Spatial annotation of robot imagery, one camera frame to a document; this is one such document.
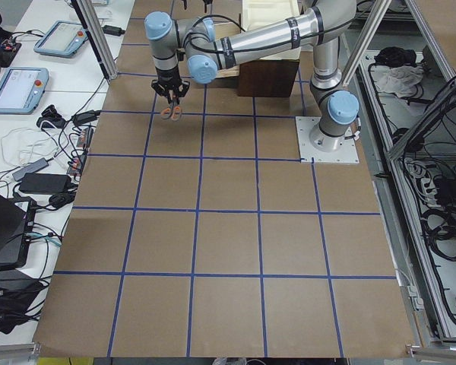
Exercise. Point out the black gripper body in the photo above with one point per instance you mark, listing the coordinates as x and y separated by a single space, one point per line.
169 76

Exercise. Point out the grey orange scissors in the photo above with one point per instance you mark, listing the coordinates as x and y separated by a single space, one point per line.
173 113

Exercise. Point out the cream plastic drawer box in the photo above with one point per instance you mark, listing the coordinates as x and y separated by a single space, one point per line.
260 13

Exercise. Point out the light wooden pull-out drawer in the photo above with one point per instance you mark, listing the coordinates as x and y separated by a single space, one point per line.
205 55

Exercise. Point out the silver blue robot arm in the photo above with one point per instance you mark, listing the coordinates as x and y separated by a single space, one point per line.
319 26

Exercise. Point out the brown wooden drawer cabinet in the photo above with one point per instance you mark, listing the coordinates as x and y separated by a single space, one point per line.
267 78

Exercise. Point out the upper blue teach pendant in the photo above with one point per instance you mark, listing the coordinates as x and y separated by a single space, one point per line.
63 40

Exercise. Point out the blue teach pendant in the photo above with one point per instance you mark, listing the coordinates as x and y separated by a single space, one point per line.
21 90
63 40

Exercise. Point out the lower blue teach pendant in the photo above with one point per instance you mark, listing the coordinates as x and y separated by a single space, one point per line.
21 90

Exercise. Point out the black power adapter brick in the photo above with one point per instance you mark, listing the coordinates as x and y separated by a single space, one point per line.
44 183

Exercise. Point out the black laptop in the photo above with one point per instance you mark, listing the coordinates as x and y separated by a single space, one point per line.
16 224

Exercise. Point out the white crumpled cloth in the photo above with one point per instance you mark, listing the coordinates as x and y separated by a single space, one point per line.
401 81

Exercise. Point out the aluminium frame post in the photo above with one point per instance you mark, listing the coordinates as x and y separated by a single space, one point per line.
87 15

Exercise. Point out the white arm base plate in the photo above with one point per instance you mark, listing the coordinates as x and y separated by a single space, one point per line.
315 147

